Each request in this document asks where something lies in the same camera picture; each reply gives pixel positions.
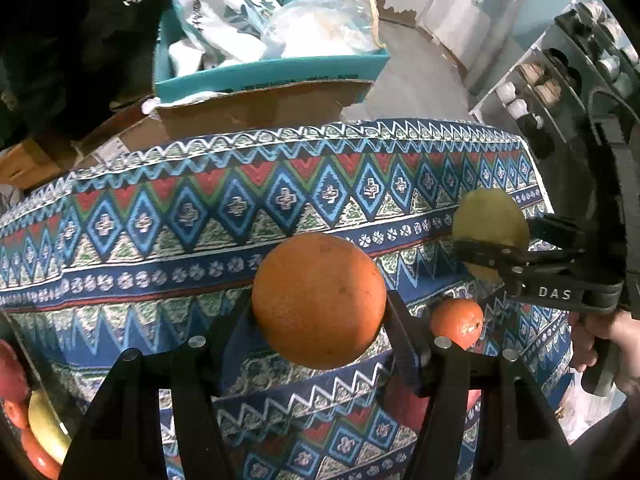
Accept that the yellow-green pear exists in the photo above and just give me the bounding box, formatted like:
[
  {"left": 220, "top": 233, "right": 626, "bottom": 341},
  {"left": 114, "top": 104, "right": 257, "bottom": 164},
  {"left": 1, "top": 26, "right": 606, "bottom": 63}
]
[{"left": 452, "top": 188, "right": 529, "bottom": 252}]

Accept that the small orange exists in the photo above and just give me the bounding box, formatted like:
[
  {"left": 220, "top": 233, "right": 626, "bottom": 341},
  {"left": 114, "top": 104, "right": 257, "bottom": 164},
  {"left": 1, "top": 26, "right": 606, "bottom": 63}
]
[
  {"left": 430, "top": 298, "right": 484, "bottom": 350},
  {"left": 3, "top": 400, "right": 29, "bottom": 430}
]

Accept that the red apple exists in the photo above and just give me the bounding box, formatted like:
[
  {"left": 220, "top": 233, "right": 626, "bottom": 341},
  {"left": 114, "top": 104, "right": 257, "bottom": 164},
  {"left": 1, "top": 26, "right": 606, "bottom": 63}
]
[
  {"left": 0, "top": 339, "right": 29, "bottom": 403},
  {"left": 382, "top": 374, "right": 483, "bottom": 434}
]

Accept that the large orange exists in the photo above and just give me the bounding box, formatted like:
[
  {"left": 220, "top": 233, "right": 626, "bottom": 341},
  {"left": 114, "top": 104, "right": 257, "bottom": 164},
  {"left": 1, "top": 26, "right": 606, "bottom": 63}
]
[{"left": 252, "top": 233, "right": 386, "bottom": 370}]

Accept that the right hand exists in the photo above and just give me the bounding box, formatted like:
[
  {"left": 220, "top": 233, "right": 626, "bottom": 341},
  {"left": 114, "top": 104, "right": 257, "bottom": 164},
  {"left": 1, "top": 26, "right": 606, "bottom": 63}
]
[{"left": 568, "top": 309, "right": 639, "bottom": 398}]

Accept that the middle orange in bowl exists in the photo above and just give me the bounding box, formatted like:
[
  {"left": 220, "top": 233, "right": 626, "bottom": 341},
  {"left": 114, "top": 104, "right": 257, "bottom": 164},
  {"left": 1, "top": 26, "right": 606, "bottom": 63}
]
[{"left": 21, "top": 429, "right": 61, "bottom": 480}]

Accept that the yellow pear in bowl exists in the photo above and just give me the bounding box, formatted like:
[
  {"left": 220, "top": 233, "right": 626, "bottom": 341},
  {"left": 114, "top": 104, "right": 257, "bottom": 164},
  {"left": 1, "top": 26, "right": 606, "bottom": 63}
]
[{"left": 28, "top": 390, "right": 72, "bottom": 465}]

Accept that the dark glass fruit bowl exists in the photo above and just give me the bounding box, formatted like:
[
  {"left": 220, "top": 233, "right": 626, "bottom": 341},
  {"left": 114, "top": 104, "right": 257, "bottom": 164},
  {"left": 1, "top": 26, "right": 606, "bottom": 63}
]
[{"left": 1, "top": 313, "right": 82, "bottom": 479}]

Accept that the small orange in bowl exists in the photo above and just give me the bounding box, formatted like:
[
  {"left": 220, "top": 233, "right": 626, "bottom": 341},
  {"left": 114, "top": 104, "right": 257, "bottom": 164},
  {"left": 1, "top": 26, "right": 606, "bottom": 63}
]
[{"left": 3, "top": 400, "right": 29, "bottom": 430}]

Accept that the red apple in bowl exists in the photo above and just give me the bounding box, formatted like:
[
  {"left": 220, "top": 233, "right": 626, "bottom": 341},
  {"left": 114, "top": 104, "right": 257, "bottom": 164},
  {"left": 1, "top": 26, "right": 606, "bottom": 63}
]
[{"left": 0, "top": 339, "right": 29, "bottom": 403}]

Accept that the grey shoe rack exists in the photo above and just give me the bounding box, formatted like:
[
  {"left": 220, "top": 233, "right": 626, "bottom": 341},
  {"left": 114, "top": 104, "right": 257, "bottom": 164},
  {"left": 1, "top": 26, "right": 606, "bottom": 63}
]
[{"left": 471, "top": 0, "right": 639, "bottom": 160}]

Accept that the blue patterned tablecloth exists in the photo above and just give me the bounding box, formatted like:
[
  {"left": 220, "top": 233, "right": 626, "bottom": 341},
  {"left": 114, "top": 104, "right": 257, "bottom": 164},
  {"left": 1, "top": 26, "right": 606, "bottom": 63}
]
[{"left": 1, "top": 118, "right": 572, "bottom": 479}]

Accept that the teal cardboard box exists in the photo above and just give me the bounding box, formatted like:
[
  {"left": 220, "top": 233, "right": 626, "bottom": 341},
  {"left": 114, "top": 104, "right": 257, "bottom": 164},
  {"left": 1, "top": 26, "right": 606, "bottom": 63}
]
[{"left": 154, "top": 0, "right": 390, "bottom": 103}]

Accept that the brown cardboard box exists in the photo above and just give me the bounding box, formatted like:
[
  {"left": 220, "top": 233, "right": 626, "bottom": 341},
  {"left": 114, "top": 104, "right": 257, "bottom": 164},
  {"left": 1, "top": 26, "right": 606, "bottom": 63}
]
[{"left": 142, "top": 79, "right": 373, "bottom": 139}]

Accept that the clear plastic bag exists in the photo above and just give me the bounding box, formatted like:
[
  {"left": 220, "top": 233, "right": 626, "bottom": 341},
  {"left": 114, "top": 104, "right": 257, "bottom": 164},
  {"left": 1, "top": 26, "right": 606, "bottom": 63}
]
[{"left": 260, "top": 0, "right": 384, "bottom": 58}]

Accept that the white blue rice bag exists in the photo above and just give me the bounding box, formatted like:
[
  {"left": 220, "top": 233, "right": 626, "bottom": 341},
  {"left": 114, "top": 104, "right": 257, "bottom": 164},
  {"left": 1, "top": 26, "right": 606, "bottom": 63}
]
[{"left": 172, "top": 0, "right": 280, "bottom": 63}]

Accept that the black hanging garment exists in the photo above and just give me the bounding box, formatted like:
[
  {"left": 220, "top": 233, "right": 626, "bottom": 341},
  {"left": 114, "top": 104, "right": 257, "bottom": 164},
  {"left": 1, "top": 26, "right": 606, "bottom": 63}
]
[{"left": 1, "top": 0, "right": 170, "bottom": 148}]

